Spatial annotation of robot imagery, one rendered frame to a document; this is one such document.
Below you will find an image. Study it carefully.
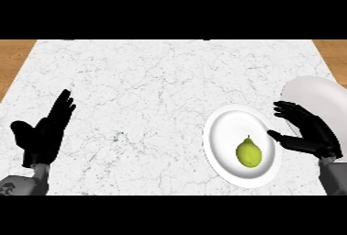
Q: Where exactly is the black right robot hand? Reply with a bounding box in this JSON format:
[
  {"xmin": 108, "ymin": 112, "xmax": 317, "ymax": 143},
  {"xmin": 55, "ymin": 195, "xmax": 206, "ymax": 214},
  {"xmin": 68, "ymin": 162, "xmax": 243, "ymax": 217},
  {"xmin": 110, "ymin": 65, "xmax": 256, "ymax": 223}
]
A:
[{"xmin": 266, "ymin": 100, "xmax": 345, "ymax": 160}]

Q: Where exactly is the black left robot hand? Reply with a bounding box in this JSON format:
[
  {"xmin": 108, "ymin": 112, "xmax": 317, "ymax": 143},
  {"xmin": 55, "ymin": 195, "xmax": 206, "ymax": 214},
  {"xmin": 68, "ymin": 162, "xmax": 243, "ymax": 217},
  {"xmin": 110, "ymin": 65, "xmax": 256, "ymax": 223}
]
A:
[{"xmin": 9, "ymin": 88, "xmax": 77, "ymax": 169}]

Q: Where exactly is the white plate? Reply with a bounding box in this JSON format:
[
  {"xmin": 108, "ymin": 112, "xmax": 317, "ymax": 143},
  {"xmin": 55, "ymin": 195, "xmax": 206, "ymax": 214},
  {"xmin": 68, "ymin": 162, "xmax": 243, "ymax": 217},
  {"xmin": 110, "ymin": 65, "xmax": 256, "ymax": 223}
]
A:
[
  {"xmin": 280, "ymin": 75, "xmax": 347, "ymax": 156},
  {"xmin": 203, "ymin": 104, "xmax": 286, "ymax": 189}
]

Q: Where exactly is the green pear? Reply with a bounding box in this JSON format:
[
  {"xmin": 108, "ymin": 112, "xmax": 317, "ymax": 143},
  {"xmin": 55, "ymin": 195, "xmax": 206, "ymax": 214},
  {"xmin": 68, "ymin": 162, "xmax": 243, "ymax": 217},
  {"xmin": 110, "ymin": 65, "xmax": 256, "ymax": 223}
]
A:
[{"xmin": 235, "ymin": 134, "xmax": 265, "ymax": 169}]

